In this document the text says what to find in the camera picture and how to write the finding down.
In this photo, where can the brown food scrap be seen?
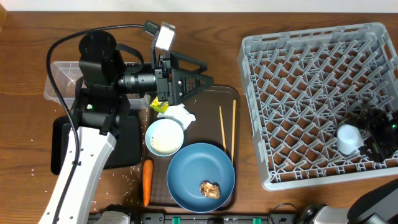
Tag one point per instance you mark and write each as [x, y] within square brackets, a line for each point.
[210, 190]

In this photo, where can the dark blue plate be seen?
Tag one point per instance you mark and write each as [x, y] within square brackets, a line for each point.
[193, 165]

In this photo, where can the grey plastic dishwasher rack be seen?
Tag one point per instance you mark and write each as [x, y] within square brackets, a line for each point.
[300, 85]

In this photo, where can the white napkin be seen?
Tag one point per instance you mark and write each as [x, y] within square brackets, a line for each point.
[179, 114]

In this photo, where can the light blue plastic cup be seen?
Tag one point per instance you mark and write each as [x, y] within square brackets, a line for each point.
[349, 139]

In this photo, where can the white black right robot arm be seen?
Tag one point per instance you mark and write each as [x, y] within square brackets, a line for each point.
[376, 206]

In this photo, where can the orange carrot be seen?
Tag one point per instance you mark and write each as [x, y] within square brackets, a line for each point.
[147, 173]

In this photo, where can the clear plastic bin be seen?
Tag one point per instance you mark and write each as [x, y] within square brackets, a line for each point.
[66, 73]

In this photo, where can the black flat tray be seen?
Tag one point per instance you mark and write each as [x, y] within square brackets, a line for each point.
[127, 151]

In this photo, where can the left wooden chopstick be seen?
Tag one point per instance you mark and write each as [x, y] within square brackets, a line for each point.
[222, 129]

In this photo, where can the yellow green snack wrapper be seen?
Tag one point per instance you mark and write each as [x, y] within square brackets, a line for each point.
[159, 106]

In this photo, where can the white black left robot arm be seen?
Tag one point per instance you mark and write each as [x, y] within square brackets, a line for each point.
[100, 112]

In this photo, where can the light blue rice bowl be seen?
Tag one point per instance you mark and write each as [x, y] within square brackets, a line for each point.
[164, 137]

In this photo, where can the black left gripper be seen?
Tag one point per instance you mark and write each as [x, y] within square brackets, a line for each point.
[170, 92]

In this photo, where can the black rail with green knobs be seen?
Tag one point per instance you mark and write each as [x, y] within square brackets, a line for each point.
[141, 215]

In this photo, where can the brown checkered serving tray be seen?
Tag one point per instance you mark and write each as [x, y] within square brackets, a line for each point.
[206, 129]

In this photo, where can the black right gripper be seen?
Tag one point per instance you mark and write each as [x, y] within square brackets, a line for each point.
[377, 119]

